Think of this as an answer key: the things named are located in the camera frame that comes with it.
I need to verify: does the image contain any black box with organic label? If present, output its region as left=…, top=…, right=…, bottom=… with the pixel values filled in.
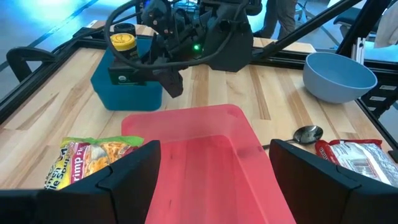
left=108, top=58, right=147, bottom=86

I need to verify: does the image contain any shrimp ramen packet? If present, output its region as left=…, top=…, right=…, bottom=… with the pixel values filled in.
left=44, top=135, right=145, bottom=191

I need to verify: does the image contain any yellow lid jar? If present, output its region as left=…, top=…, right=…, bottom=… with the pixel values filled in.
left=109, top=32, right=140, bottom=62

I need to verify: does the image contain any black lid jar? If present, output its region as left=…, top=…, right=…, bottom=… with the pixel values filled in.
left=113, top=22, right=137, bottom=37

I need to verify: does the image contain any person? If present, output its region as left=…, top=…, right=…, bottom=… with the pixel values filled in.
left=252, top=0, right=299, bottom=40

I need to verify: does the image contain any blue bowl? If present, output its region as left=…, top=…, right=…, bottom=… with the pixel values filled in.
left=302, top=52, right=378, bottom=105

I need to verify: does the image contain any blue plastic bin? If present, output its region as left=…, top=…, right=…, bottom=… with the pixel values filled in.
left=90, top=37, right=164, bottom=112

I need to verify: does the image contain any red plastic tray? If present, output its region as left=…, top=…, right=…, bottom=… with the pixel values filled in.
left=121, top=103, right=297, bottom=224

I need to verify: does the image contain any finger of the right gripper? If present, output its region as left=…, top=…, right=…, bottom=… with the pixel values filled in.
left=148, top=39, right=164, bottom=74
left=152, top=67, right=185, bottom=99

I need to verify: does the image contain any red ramen packet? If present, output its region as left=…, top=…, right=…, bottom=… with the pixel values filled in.
left=314, top=138, right=398, bottom=189

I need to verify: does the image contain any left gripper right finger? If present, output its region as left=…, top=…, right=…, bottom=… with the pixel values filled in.
left=268, top=138, right=398, bottom=224

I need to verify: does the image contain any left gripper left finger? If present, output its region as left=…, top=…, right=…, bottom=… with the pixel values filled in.
left=0, top=139, right=162, bottom=224

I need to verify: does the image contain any metal spoon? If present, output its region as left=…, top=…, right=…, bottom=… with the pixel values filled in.
left=261, top=124, right=325, bottom=151

